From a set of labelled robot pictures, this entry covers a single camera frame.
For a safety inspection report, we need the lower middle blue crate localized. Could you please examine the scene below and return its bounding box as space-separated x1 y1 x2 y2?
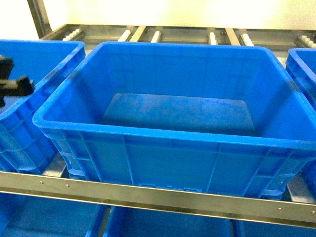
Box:
103 206 232 237

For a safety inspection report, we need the blue crate on left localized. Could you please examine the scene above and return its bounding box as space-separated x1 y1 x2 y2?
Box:
0 39 85 174

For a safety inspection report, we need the white roller track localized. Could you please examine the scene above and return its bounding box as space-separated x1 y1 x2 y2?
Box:
240 33 254 46
208 32 217 45

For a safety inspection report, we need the lower right blue crate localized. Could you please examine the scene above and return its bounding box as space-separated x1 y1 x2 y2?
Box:
233 219 316 237

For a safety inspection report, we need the large blue plastic crate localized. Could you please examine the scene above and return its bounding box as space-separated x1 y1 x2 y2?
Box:
33 42 316 199

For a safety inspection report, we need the lower left blue crate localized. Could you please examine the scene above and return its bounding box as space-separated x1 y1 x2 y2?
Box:
0 193 108 237

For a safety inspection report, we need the metal roller rack frame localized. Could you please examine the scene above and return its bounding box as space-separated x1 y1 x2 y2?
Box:
0 0 316 228

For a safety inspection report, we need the blue crate on right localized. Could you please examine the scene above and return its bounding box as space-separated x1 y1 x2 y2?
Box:
285 48 316 110

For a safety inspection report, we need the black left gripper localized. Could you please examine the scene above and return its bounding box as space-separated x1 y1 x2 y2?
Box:
0 55 34 106

